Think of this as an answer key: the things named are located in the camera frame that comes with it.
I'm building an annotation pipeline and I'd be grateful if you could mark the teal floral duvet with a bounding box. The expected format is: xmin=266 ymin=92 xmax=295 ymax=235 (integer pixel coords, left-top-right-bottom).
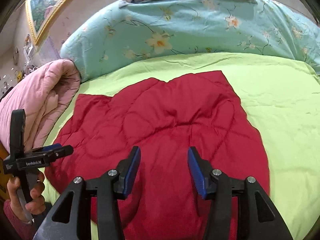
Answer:
xmin=60 ymin=0 xmax=319 ymax=81

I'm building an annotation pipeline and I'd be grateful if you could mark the wall calendar poster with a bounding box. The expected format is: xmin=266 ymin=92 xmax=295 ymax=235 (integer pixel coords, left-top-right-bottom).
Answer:
xmin=39 ymin=36 xmax=60 ymax=62

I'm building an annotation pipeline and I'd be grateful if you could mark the pink quilted comforter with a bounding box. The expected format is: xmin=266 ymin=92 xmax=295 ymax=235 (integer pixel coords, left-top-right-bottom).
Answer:
xmin=1 ymin=59 xmax=81 ymax=152

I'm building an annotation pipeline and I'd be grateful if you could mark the red fuzzy sweater forearm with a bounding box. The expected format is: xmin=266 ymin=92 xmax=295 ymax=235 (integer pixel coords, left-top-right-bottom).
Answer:
xmin=3 ymin=200 xmax=36 ymax=240

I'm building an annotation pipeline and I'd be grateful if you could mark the person's left hand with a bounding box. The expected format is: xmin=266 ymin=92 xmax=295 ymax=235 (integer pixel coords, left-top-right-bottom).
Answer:
xmin=6 ymin=171 xmax=47 ymax=222

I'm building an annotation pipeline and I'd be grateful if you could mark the red quilted puffer jacket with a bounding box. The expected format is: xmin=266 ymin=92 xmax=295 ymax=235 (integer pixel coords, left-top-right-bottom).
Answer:
xmin=44 ymin=71 xmax=270 ymax=239

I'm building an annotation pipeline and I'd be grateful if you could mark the gold framed landscape painting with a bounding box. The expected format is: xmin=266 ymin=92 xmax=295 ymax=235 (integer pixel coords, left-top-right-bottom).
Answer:
xmin=25 ymin=0 xmax=71 ymax=45

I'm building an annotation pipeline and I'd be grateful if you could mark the lime green bed sheet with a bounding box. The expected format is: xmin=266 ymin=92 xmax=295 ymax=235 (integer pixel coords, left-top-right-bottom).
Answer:
xmin=41 ymin=52 xmax=320 ymax=240

